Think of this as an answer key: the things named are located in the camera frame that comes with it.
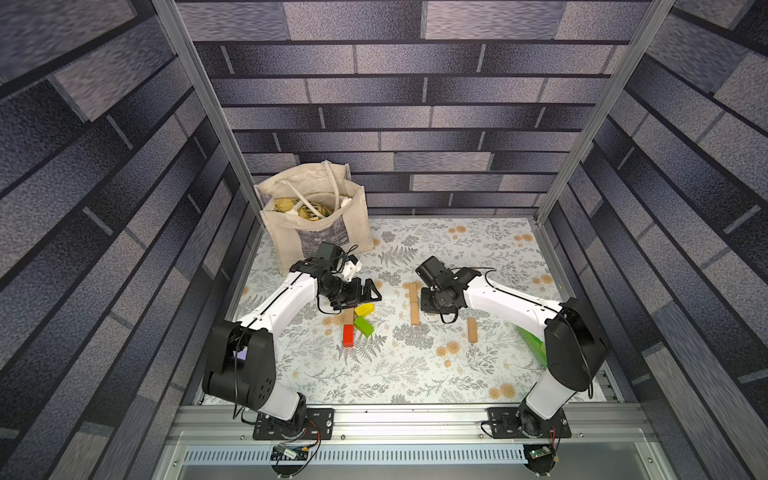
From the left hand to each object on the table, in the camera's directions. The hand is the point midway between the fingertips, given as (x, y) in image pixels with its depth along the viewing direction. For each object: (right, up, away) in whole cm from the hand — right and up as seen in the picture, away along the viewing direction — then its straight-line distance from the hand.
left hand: (370, 298), depth 83 cm
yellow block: (-2, -5, +9) cm, 10 cm away
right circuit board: (+44, -37, -10) cm, 58 cm away
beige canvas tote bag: (-19, +28, +7) cm, 34 cm away
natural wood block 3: (+31, -11, +7) cm, 34 cm away
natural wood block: (-7, -7, +8) cm, 13 cm away
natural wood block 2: (+14, -7, +9) cm, 18 cm away
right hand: (+17, -2, +6) cm, 18 cm away
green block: (-3, -10, +7) cm, 13 cm away
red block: (-7, -12, +4) cm, 14 cm away
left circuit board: (-20, -35, -12) cm, 43 cm away
